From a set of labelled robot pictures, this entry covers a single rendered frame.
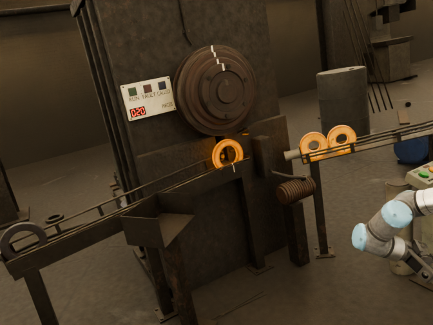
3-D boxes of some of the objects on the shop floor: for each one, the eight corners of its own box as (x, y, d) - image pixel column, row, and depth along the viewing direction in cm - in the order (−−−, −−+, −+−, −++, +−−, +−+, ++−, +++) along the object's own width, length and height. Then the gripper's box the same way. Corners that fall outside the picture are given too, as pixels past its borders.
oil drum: (312, 142, 471) (305, 74, 447) (345, 131, 495) (339, 66, 471) (347, 148, 419) (341, 71, 395) (381, 136, 443) (377, 62, 419)
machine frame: (133, 254, 269) (64, 6, 220) (252, 206, 312) (216, -9, 263) (165, 304, 205) (76, -30, 156) (308, 235, 248) (274, -43, 200)
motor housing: (284, 261, 223) (272, 182, 209) (310, 248, 232) (301, 171, 217) (298, 270, 212) (286, 187, 197) (325, 256, 221) (316, 175, 206)
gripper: (400, 231, 131) (451, 249, 133) (386, 247, 136) (435, 265, 138) (408, 248, 124) (462, 267, 126) (394, 265, 128) (445, 283, 130)
